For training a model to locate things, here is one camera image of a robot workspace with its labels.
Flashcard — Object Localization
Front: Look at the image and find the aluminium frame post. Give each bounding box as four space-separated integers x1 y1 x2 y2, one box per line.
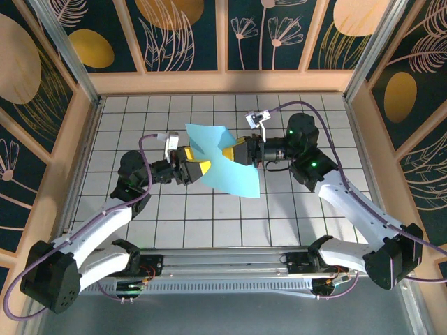
27 0 102 105
343 0 409 102

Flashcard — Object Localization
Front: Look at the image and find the light blue paper sheet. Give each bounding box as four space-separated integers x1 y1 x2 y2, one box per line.
184 123 261 200

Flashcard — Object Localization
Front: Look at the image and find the perforated grey cable duct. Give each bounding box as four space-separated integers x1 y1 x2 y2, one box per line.
78 281 315 297

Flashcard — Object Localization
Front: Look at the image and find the small black electronics module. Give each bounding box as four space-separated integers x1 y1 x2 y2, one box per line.
115 278 147 302
312 275 352 298

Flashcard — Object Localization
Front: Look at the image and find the grey metal tray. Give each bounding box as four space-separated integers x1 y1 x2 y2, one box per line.
34 275 420 335

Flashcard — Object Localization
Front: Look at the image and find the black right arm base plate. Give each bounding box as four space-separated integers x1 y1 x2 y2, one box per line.
280 251 317 276

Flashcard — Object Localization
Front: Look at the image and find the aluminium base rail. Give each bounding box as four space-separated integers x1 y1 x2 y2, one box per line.
80 246 367 280

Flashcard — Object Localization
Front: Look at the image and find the grey table side rail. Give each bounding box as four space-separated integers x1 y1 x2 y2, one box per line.
344 96 397 251
55 96 105 251

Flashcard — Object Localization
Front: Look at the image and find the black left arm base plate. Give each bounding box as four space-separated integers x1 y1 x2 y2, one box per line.
131 253 165 277

